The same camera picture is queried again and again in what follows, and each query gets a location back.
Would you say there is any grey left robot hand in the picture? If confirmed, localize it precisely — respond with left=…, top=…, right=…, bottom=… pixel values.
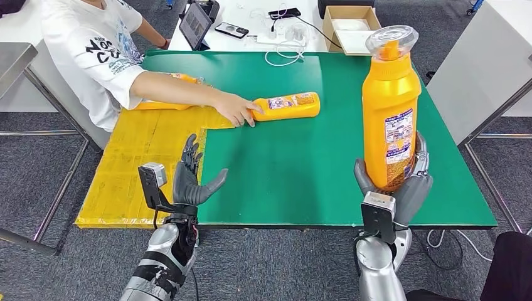
left=172, top=133, right=229, bottom=208

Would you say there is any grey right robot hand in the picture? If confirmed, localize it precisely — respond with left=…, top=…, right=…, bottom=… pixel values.
left=353, top=131, right=434, bottom=230

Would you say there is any person's right hand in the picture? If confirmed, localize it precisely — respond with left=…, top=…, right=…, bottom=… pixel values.
left=213, top=92, right=265, bottom=128

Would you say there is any white power strip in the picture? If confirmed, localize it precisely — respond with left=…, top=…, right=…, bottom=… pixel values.
left=255, top=32, right=307, bottom=48

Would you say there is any black tablet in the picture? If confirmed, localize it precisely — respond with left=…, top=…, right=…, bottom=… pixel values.
left=179, top=2, right=214, bottom=51

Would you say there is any white power adapter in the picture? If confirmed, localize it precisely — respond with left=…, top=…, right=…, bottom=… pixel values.
left=287, top=23, right=312, bottom=43

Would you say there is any black device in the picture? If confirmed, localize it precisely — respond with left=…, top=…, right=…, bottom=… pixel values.
left=187, top=0, right=221, bottom=24

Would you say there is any black chair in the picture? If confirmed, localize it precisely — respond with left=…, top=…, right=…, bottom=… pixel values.
left=407, top=231, right=532, bottom=301

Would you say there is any cardboard box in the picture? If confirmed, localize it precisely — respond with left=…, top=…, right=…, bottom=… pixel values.
left=322, top=5, right=383, bottom=57

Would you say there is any white flat lid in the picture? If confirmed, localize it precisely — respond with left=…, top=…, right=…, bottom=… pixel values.
left=338, top=29, right=371, bottom=56

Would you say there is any white foam insert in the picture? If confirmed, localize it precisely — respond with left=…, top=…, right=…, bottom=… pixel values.
left=331, top=18, right=369, bottom=32

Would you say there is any white workbench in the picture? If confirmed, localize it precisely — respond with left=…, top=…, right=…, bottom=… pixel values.
left=425, top=0, right=532, bottom=235
left=0, top=18, right=111, bottom=258

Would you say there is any person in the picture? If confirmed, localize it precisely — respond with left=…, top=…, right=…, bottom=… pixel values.
left=40, top=0, right=265, bottom=133

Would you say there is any dark bag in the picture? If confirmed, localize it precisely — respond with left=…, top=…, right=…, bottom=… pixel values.
left=0, top=0, right=28, bottom=18

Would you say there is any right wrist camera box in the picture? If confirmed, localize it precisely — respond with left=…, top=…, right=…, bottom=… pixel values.
left=360, top=191, right=397, bottom=245

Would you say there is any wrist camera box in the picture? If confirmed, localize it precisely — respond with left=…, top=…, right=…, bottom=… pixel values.
left=360, top=191, right=397, bottom=245
left=137, top=162, right=176, bottom=213

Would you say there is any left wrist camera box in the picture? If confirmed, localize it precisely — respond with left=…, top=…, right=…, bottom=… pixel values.
left=137, top=162, right=176, bottom=213

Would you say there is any black floor cable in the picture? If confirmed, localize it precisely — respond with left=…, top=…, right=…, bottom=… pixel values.
left=411, top=230, right=464, bottom=272

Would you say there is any white floor cable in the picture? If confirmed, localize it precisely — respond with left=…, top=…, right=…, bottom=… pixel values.
left=427, top=230, right=494, bottom=263

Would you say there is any black smartphone round camera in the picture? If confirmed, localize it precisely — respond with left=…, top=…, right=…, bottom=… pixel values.
left=215, top=21, right=250, bottom=40

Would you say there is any blue cart frame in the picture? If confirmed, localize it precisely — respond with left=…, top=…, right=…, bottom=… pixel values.
left=465, top=0, right=485, bottom=18

